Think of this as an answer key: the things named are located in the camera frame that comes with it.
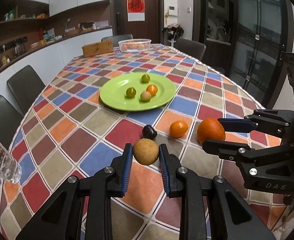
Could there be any small green fruit on plate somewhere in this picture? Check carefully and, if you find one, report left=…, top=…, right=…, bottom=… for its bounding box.
left=141, top=74, right=150, bottom=83

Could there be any dark wooden door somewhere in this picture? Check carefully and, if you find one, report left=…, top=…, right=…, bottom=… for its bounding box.
left=110, top=0, right=164, bottom=43

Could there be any dark chair near left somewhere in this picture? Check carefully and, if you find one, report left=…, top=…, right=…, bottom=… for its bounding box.
left=0, top=95, right=23, bottom=150

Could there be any clear water bottle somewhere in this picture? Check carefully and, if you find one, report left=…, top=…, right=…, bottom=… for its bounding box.
left=0, top=142, right=22, bottom=184

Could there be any colourful checkered tablecloth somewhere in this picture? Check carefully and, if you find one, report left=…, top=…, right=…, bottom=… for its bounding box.
left=0, top=43, right=294, bottom=240

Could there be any dark chair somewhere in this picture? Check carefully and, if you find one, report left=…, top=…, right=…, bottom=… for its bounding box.
left=0, top=95, right=23, bottom=150
left=6, top=65, right=45, bottom=114
left=174, top=38, right=206, bottom=61

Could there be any small tan fruit on plate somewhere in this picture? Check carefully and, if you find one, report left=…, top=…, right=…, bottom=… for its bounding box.
left=140, top=91, right=152, bottom=102

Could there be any green tomato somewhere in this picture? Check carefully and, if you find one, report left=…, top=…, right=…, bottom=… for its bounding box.
left=126, top=87, right=136, bottom=99

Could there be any glass sliding door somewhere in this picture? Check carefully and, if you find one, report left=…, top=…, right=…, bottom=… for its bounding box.
left=229, top=0, right=293, bottom=108

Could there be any dark chair far right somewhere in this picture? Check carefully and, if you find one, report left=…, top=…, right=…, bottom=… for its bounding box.
left=174, top=38, right=206, bottom=61

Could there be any woven wicker box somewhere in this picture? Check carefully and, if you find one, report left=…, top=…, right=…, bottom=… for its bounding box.
left=82, top=40, right=114, bottom=57

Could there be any dark chair far end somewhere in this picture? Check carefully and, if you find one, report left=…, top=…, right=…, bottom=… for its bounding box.
left=101, top=34, right=133, bottom=44

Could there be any large orange mandarin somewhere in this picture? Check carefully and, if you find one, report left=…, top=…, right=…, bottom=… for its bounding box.
left=197, top=118, right=226, bottom=144

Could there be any red calligraphy door poster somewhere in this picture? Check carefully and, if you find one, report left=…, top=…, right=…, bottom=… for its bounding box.
left=126, top=0, right=145, bottom=22

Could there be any white wall intercom panel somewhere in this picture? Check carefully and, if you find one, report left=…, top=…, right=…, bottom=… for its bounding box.
left=168, top=6, right=178, bottom=17

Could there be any green plate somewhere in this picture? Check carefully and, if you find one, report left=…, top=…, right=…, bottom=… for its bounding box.
left=100, top=73, right=176, bottom=112

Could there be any white plastic fruit basket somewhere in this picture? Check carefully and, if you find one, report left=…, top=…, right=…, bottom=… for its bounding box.
left=118, top=38, right=151, bottom=53

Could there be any tan round fruit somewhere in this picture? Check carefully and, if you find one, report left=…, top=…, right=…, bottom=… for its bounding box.
left=133, top=139, right=159, bottom=166

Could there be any dark plum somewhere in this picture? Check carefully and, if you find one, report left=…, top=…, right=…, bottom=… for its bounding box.
left=142, top=125, right=157, bottom=140

